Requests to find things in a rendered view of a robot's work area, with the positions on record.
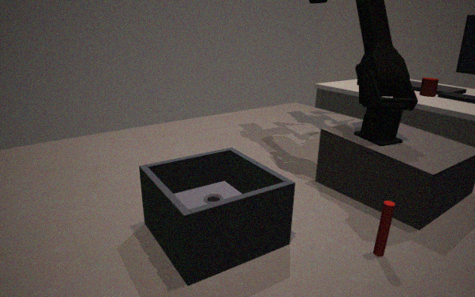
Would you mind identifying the red peg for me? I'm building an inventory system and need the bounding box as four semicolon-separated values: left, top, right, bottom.
373;201;396;257

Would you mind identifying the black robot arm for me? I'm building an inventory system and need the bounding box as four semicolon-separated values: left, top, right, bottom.
353;0;418;146

